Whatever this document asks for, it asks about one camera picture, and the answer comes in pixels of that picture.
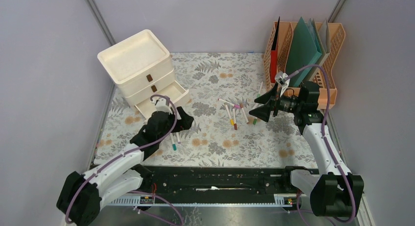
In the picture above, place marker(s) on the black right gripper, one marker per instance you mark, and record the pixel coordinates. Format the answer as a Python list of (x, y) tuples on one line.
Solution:
[(262, 112)]

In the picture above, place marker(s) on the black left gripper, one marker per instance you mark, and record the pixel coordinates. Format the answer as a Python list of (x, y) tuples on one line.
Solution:
[(185, 123)]

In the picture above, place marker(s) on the light green capped marker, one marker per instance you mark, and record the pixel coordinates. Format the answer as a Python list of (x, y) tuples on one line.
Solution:
[(259, 90)]

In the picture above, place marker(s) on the purple capped white marker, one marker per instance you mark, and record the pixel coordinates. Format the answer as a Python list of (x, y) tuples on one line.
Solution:
[(178, 138)]

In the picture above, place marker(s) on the teal capped white marker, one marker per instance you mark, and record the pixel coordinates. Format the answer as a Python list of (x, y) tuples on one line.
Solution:
[(173, 142)]

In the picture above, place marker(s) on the red file folder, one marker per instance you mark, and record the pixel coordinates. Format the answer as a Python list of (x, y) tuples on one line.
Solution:
[(273, 54)]

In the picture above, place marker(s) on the teal file folder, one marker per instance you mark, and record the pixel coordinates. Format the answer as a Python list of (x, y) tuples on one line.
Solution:
[(301, 48)]

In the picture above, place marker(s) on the cream drawer unit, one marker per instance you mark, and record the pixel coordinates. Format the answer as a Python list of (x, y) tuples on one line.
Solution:
[(141, 66)]

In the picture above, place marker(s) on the beige file folder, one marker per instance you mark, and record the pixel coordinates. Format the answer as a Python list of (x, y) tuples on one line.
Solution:
[(321, 40)]

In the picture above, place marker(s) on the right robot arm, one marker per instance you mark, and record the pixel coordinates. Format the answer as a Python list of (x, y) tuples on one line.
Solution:
[(336, 192)]

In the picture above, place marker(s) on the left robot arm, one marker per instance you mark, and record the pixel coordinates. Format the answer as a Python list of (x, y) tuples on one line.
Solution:
[(83, 196)]

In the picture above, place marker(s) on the floral desk mat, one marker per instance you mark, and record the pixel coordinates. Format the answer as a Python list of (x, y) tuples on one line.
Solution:
[(212, 140)]

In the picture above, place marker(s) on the yellow capped white marker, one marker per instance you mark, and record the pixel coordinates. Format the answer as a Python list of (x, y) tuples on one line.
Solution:
[(229, 115)]

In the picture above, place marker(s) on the dark red capped white marker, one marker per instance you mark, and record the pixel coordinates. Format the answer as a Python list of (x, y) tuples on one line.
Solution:
[(234, 118)]

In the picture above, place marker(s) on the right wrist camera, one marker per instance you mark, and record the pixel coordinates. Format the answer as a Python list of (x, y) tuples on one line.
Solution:
[(282, 83)]

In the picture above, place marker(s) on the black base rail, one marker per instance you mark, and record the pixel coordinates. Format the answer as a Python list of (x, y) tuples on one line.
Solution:
[(198, 181)]

